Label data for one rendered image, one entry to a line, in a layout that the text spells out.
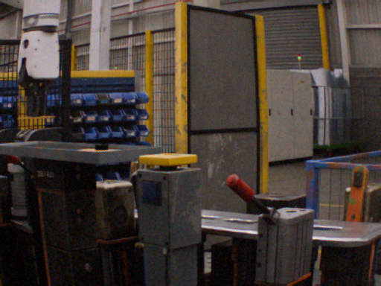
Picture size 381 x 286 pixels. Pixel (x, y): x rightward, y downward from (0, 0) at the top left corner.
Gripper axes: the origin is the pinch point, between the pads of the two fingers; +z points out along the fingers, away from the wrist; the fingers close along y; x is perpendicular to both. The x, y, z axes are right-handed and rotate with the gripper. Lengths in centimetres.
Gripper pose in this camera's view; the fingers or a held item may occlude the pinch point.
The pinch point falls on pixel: (36, 106)
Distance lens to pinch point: 121.1
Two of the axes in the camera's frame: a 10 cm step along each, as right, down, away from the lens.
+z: 0.1, 10.0, 0.6
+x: -9.2, -0.1, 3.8
